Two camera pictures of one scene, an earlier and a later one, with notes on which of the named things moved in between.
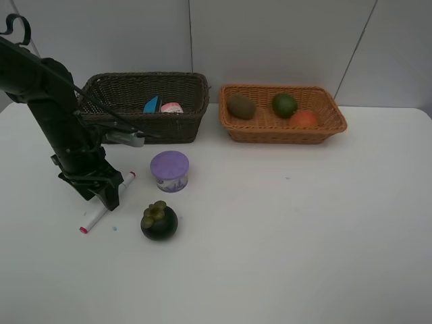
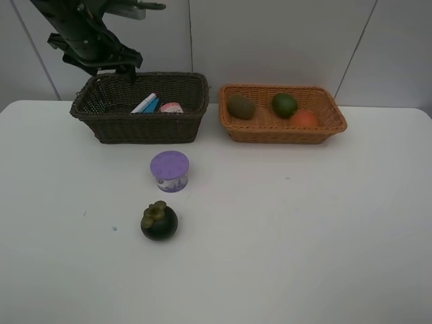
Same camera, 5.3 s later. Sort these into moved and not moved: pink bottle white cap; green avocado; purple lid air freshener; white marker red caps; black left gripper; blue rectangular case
Moved: white marker red caps; black left gripper
Not moved: blue rectangular case; purple lid air freshener; pink bottle white cap; green avocado
